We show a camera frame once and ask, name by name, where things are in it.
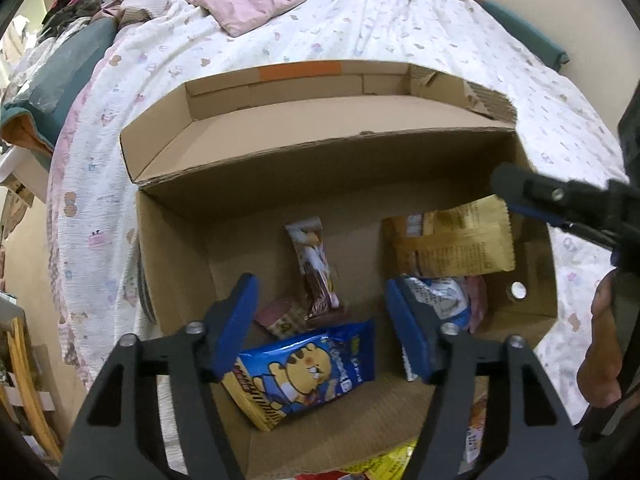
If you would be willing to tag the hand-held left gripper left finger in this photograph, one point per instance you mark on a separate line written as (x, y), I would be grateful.
(235, 330)

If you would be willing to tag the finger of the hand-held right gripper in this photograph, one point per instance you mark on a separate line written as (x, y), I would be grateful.
(590, 235)
(530, 187)

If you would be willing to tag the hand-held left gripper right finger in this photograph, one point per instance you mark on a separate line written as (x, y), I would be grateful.
(407, 332)

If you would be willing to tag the small pink beige packet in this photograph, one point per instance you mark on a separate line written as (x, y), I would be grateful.
(280, 316)

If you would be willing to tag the blue white snack bag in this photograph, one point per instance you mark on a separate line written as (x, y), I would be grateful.
(442, 300)

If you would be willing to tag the pink snack packet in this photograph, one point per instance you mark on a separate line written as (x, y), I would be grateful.
(477, 300)

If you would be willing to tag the blue tiger snack bag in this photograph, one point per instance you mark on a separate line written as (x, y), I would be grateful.
(300, 375)

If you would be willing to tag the pale yellow snack packet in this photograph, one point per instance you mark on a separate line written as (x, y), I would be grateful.
(450, 245)

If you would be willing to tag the brown white snack packet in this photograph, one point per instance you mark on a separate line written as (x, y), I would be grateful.
(312, 270)

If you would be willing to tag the white orange snack packet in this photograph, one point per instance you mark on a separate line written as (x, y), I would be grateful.
(475, 435)

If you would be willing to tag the yellow chips bag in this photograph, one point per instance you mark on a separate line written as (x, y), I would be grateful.
(385, 462)

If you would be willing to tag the red label snack packet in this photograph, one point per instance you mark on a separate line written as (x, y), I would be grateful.
(325, 475)

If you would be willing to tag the brown cardboard box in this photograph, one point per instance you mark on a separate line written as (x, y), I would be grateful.
(350, 160)

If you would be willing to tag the person's right hand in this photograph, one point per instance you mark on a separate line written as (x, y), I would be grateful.
(600, 340)

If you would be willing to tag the teal bolster cushion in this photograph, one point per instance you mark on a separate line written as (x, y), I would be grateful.
(525, 35)

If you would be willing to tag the wooden chair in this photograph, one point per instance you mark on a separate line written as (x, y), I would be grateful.
(22, 360)

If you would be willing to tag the printed white bed cover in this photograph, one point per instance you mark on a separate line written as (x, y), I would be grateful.
(300, 30)

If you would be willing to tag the teal folded quilt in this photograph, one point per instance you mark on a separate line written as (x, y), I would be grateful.
(65, 70)

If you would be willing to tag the pink blanket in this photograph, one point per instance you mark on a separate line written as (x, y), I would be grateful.
(250, 5)

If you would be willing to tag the pile of dark clothes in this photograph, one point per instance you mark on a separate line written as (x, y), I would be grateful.
(75, 7)

